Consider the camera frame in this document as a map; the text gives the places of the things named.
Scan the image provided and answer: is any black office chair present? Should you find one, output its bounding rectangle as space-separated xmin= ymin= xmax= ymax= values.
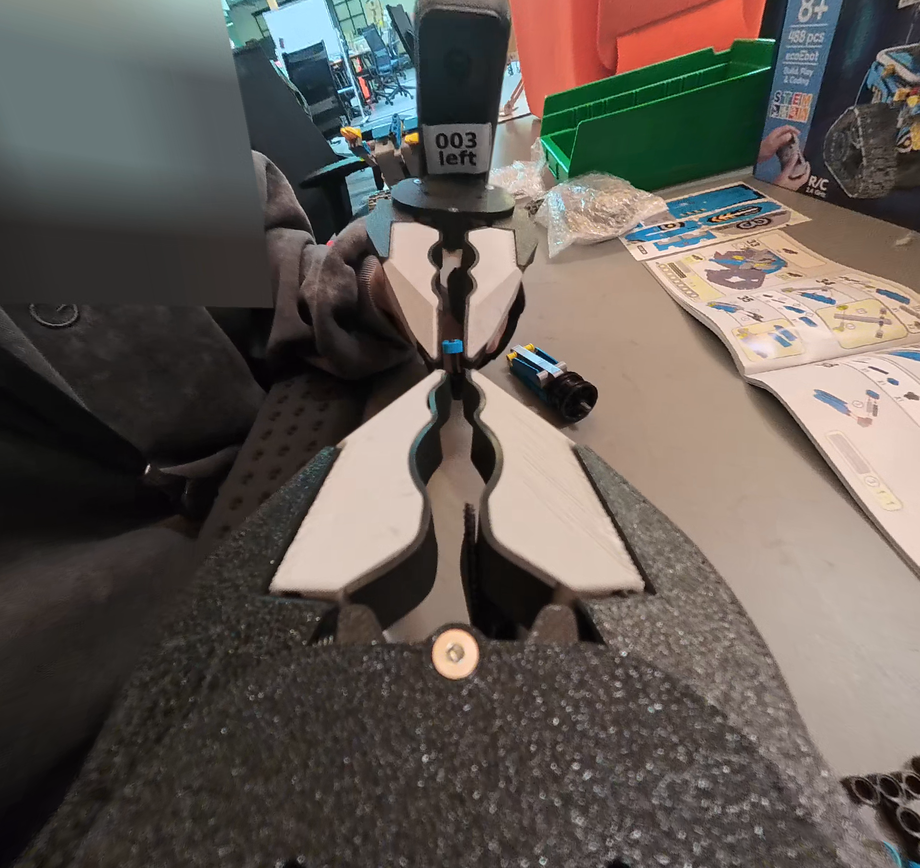
xmin=233 ymin=45 xmax=368 ymax=236

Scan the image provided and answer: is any green container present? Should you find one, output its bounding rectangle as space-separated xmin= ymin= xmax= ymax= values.
xmin=539 ymin=37 xmax=781 ymax=193

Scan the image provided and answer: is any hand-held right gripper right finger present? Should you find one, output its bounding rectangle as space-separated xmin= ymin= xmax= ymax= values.
xmin=460 ymin=372 xmax=645 ymax=642

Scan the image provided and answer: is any small clear plastic bag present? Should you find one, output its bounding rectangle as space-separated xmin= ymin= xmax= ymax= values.
xmin=489 ymin=138 xmax=547 ymax=197

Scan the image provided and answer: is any dark blue toy box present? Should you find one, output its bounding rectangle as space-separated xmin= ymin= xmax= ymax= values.
xmin=753 ymin=0 xmax=920 ymax=232

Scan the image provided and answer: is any orange plastic case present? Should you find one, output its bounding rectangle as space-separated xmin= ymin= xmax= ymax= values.
xmin=502 ymin=0 xmax=779 ymax=117

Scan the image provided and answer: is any clear bubble wrap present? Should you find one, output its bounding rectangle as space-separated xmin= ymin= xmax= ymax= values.
xmin=542 ymin=172 xmax=669 ymax=259

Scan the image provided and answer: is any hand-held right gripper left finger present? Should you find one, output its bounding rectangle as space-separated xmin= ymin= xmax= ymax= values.
xmin=269 ymin=368 xmax=447 ymax=628

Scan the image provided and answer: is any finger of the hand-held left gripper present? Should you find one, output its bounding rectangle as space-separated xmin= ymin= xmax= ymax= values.
xmin=387 ymin=223 xmax=450 ymax=373
xmin=449 ymin=227 xmax=524 ymax=369

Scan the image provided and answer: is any blue sticker sheet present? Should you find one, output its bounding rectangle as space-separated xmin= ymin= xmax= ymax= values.
xmin=618 ymin=181 xmax=812 ymax=263

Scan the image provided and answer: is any grey desk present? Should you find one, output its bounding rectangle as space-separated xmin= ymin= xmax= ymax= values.
xmin=316 ymin=178 xmax=920 ymax=811

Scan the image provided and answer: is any open instruction booklet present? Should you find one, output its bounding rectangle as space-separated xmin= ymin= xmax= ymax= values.
xmin=643 ymin=230 xmax=920 ymax=574

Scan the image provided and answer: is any person's left forearm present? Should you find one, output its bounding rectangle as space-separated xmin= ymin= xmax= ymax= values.
xmin=262 ymin=152 xmax=432 ymax=380

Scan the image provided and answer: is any black wheel blue beam assembly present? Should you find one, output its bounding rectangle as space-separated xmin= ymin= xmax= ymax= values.
xmin=506 ymin=342 xmax=599 ymax=423

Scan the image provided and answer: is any pile of small building pieces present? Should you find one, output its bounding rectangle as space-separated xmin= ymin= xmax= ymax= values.
xmin=839 ymin=756 xmax=920 ymax=868

